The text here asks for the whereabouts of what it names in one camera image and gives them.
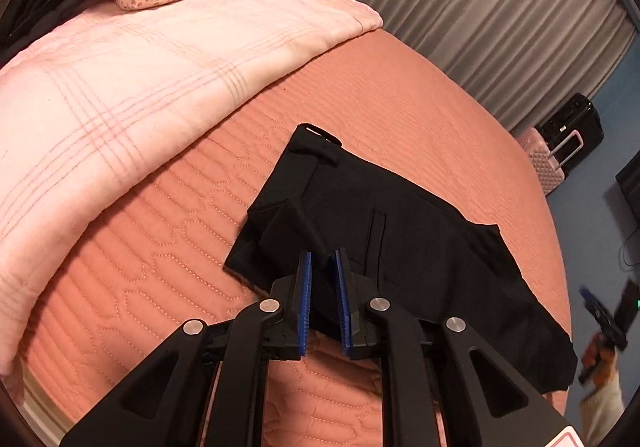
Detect person's right hand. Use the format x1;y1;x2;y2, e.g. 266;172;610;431
580;331;623;385

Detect black wall television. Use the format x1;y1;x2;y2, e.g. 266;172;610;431
615;157;640;228

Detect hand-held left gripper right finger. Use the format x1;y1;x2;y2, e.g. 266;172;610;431
334;248;586;447

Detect pink suitcase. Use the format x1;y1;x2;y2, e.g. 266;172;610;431
515;127;585;198

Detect person's right forearm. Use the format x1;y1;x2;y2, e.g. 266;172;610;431
580;371;627;434

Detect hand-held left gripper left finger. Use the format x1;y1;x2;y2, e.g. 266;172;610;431
60;249;316;447

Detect bed with orange quilted bedspread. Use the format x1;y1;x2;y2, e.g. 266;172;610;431
15;27;573;447

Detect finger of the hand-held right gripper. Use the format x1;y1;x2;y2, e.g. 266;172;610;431
579;284;629;353

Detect pink plaid blanket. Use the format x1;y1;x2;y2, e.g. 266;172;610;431
0;0;385;378

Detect black pants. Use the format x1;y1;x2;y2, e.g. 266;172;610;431
223;123;578;393

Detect black suitcase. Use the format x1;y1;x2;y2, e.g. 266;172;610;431
536;93;605;160

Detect grey curtain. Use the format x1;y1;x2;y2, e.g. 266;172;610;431
300;0;636;132

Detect black cable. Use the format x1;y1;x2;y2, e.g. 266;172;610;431
617;237;640;268

